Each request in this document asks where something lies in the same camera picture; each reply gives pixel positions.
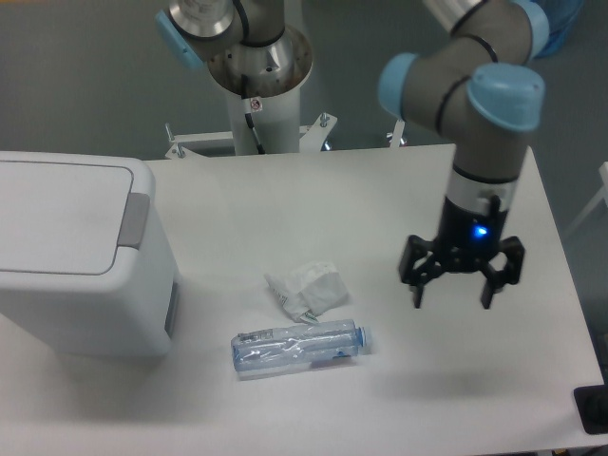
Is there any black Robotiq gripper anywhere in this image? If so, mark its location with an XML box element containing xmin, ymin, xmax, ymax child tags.
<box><xmin>398</xmin><ymin>195</ymin><xmax>525</xmax><ymax>309</ymax></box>

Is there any white push-lid trash can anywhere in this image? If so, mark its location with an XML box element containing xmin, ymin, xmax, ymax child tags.
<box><xmin>1</xmin><ymin>151</ymin><xmax>179</xmax><ymax>356</ymax></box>

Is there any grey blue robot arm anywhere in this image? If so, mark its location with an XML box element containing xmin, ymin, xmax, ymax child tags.
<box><xmin>155</xmin><ymin>1</ymin><xmax>549</xmax><ymax>307</ymax></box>

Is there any levelling bolt foot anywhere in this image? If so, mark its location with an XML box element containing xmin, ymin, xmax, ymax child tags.
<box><xmin>386</xmin><ymin>120</ymin><xmax>408</xmax><ymax>148</ymax></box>

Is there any crumpled white paper wrapper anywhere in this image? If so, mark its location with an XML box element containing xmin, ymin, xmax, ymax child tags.
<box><xmin>264</xmin><ymin>261</ymin><xmax>349</xmax><ymax>324</ymax></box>

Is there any black device at table edge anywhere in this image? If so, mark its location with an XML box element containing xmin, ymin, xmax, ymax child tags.
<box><xmin>573</xmin><ymin>385</ymin><xmax>607</xmax><ymax>435</ymax></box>

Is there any crushed clear plastic bottle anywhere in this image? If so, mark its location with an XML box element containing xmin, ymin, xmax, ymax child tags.
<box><xmin>231</xmin><ymin>319</ymin><xmax>373</xmax><ymax>378</ymax></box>

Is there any blue plastic bag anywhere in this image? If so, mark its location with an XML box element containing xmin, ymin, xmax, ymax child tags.
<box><xmin>536</xmin><ymin>0</ymin><xmax>584</xmax><ymax>59</ymax></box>

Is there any white frame at right edge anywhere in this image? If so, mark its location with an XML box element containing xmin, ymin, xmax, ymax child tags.
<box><xmin>566</xmin><ymin>161</ymin><xmax>607</xmax><ymax>236</ymax></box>

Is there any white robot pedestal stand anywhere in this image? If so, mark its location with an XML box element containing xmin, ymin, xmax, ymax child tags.
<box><xmin>163</xmin><ymin>26</ymin><xmax>338</xmax><ymax>161</ymax></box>

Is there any black cable on pedestal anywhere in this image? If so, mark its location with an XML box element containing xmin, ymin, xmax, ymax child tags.
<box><xmin>240</xmin><ymin>75</ymin><xmax>266</xmax><ymax>156</ymax></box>

